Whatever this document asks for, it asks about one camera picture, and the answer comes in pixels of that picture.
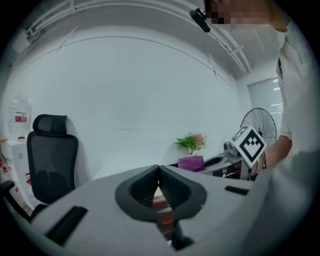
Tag black standing fan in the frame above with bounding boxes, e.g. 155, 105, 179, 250
240, 107, 278, 147

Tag purple cloth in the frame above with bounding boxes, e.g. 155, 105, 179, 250
177, 154, 205, 172

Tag black mesh office chair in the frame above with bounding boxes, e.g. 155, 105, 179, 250
26, 113, 80, 221

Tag person's right forearm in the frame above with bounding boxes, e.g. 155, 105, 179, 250
251, 134, 293, 181

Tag person's head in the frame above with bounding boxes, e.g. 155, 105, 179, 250
203, 0, 291, 33

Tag white ceiling pipes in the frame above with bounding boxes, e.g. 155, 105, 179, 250
211, 23, 253, 75
24, 0, 77, 40

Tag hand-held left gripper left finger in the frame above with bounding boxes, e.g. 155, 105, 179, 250
114, 164, 160, 223

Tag black head-worn camera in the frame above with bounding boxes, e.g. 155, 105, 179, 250
188, 7, 212, 34

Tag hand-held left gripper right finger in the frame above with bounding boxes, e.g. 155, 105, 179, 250
158, 164, 208, 223

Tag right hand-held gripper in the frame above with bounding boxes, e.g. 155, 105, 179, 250
203, 124, 268, 180

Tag potted green plant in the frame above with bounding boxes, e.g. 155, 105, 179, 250
173, 131, 208, 156

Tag person's white shirt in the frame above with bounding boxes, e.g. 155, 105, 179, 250
246, 21, 319, 253

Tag grey window blind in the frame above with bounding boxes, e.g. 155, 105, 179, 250
247, 77, 285, 141

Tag clear water dispenser bottle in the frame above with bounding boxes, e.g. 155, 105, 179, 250
8, 94, 33, 141

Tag black chair armrest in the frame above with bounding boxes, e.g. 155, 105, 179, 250
0, 179, 32, 222

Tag white water dispenser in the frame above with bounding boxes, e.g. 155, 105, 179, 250
8, 138, 34, 201

